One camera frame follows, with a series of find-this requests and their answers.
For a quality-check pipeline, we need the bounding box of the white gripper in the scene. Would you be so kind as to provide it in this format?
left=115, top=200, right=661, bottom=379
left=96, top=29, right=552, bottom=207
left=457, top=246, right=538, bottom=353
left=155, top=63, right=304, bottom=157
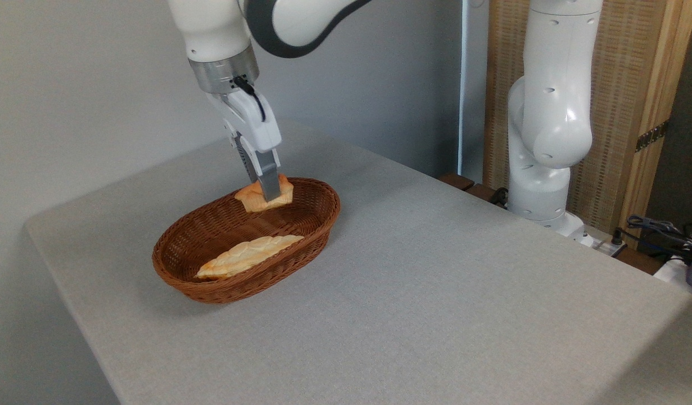
left=205, top=88, right=284, bottom=203

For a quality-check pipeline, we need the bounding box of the small orange bread piece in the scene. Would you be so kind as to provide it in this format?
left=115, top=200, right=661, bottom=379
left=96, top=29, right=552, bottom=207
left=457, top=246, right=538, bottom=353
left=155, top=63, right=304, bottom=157
left=234, top=173, right=295, bottom=214

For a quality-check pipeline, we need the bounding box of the long pale bread loaf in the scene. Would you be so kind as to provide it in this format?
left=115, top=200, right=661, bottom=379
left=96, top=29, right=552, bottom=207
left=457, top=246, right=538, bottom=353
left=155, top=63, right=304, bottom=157
left=196, top=234, right=306, bottom=281

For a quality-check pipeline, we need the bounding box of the brown wicker basket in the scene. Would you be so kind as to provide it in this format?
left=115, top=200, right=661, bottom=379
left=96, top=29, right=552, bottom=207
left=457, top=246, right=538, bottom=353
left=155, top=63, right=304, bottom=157
left=152, top=177, right=342, bottom=305

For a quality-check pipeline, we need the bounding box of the wooden woven screen panel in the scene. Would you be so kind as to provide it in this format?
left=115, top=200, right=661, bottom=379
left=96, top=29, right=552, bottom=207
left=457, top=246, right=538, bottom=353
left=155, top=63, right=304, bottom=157
left=483, top=0, right=692, bottom=249

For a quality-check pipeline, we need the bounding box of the metal hinge on screen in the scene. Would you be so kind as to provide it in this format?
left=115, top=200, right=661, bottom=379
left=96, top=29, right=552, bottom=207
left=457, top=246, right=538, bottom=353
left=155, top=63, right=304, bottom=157
left=635, top=119, right=670, bottom=153

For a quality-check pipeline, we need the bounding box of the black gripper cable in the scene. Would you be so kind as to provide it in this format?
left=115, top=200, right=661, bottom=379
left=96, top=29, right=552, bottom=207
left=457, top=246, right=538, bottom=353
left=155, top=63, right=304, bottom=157
left=232, top=75, right=267, bottom=123

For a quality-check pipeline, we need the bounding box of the white vertical wall strip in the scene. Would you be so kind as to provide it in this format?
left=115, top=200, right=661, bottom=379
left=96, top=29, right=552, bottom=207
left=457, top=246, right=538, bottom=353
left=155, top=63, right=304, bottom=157
left=457, top=0, right=471, bottom=176

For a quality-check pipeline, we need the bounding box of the bundle of dark cables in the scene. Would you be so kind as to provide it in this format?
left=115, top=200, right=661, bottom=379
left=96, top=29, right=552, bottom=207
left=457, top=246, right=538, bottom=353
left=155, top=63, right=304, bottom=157
left=626, top=213, right=692, bottom=265

